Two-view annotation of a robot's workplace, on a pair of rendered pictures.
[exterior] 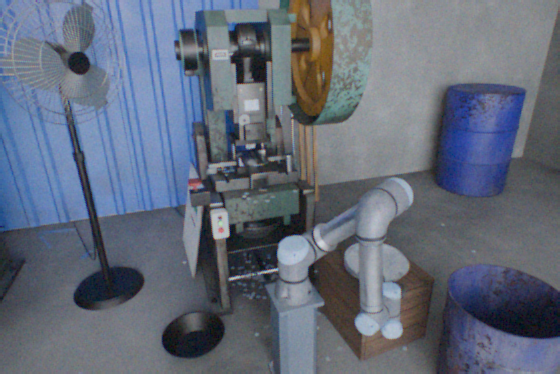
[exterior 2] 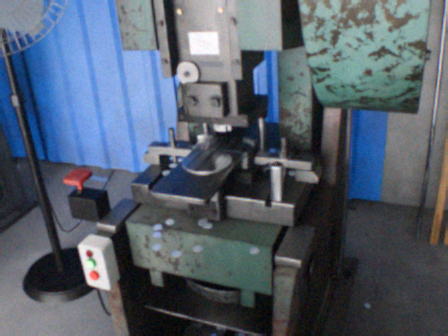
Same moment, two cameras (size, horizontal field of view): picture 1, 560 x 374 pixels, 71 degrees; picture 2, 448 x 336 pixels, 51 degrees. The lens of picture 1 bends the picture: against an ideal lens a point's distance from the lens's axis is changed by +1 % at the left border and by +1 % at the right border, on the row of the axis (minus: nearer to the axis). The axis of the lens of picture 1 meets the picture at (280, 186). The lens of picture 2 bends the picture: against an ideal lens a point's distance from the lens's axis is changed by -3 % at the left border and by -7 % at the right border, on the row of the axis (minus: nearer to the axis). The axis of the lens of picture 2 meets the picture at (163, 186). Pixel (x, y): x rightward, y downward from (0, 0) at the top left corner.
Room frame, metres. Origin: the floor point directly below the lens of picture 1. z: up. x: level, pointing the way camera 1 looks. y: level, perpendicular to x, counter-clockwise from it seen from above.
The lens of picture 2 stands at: (1.10, -0.59, 1.29)
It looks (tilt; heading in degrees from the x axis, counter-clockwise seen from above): 28 degrees down; 48
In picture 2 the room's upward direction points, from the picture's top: 8 degrees counter-clockwise
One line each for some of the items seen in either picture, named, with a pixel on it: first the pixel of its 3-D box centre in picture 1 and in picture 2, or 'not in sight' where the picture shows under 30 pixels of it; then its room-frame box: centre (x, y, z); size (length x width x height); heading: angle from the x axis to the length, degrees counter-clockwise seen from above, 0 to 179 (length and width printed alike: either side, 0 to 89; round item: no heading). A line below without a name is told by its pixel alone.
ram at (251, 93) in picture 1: (250, 108); (212, 50); (1.99, 0.15, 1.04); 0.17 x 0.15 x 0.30; 17
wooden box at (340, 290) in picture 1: (371, 294); not in sight; (1.58, -0.45, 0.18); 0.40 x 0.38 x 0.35; 23
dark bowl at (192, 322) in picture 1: (194, 338); not in sight; (1.45, 0.44, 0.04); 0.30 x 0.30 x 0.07
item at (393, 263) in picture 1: (377, 261); not in sight; (1.54, -0.45, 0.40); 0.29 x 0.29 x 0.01
